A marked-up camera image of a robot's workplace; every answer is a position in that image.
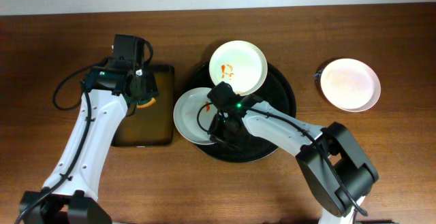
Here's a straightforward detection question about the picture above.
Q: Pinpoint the light grey plate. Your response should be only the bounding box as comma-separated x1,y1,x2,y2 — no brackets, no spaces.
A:
173,87,217,145

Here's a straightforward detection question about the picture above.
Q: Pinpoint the cream white plate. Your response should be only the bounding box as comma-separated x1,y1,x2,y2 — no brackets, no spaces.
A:
208,40,268,95

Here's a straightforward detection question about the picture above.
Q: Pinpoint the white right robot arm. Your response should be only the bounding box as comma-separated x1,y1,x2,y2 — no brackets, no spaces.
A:
207,93,379,223

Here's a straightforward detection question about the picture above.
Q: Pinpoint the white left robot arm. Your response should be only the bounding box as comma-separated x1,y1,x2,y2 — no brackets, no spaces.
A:
16,67,158,223

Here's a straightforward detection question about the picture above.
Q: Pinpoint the orange green scrub sponge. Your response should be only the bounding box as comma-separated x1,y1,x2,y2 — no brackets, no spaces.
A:
136,97,156,109

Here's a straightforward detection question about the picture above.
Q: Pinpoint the pink plate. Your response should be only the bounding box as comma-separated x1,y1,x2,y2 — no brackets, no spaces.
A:
319,59,382,112

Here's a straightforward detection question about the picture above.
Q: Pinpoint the black rectangular tray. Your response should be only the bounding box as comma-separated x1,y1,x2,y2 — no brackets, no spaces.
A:
112,65,174,147

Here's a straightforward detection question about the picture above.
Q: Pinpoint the black round tray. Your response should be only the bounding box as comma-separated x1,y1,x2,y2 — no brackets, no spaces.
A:
178,59,297,163

